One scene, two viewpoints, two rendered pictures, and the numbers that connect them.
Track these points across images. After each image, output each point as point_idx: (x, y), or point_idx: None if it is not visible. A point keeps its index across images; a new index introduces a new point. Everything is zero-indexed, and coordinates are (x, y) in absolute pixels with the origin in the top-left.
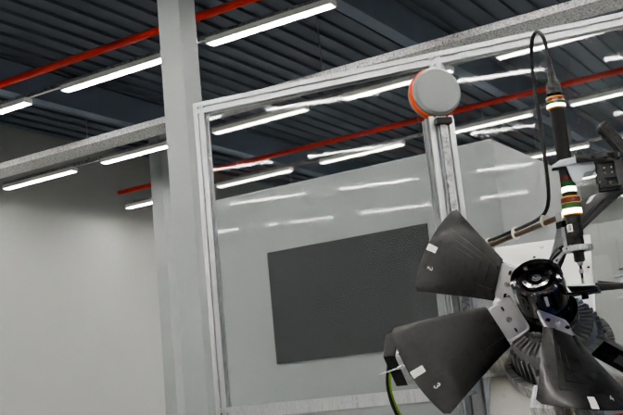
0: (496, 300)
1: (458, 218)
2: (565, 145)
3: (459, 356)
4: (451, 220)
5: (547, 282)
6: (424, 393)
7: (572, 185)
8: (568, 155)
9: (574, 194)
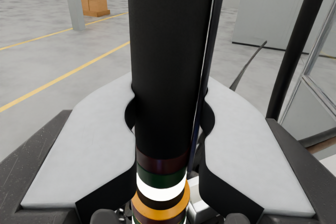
0: (324, 162)
1: (252, 55)
2: (130, 15)
3: None
4: (253, 54)
5: (125, 214)
6: None
7: (138, 175)
8: (136, 72)
9: (139, 196)
